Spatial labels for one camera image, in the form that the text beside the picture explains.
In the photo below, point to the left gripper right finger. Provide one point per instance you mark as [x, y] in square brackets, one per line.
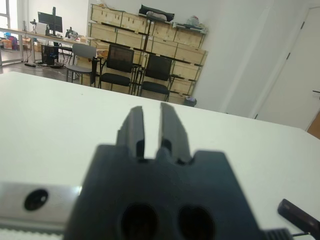
[175, 135]

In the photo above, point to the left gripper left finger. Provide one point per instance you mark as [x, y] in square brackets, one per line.
[130, 135]

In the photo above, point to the plain cardboard box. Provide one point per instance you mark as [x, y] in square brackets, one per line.
[27, 43]

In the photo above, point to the white equipment box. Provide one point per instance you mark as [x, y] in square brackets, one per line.
[41, 28]

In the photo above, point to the cardboard box with colourful items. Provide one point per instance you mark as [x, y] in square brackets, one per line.
[7, 44]

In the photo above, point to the small dark trash bin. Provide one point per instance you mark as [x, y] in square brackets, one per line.
[190, 102]

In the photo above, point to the wooden storage crate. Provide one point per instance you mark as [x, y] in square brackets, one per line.
[162, 47]
[130, 40]
[187, 71]
[163, 31]
[183, 87]
[191, 55]
[135, 22]
[102, 32]
[188, 38]
[106, 15]

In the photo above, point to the black mesh chair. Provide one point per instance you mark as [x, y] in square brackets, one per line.
[158, 66]
[120, 56]

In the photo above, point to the wooden crate with orange print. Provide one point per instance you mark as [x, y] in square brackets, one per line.
[100, 46]

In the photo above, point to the grey plastic chair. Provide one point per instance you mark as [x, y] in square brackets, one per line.
[83, 51]

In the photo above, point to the black computer tower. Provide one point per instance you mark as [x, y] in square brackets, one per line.
[47, 53]

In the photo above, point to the crumpled plastic bag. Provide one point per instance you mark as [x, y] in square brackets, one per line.
[193, 20]

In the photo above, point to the black open bag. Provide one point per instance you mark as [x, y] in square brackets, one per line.
[145, 10]

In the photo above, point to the white door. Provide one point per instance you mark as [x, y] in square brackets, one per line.
[295, 75]

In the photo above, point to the black computer monitor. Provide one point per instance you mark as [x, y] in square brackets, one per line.
[50, 21]

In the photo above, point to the long wooden office desk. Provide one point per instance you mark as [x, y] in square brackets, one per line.
[27, 32]

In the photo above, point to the bright window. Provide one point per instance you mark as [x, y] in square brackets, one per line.
[3, 20]

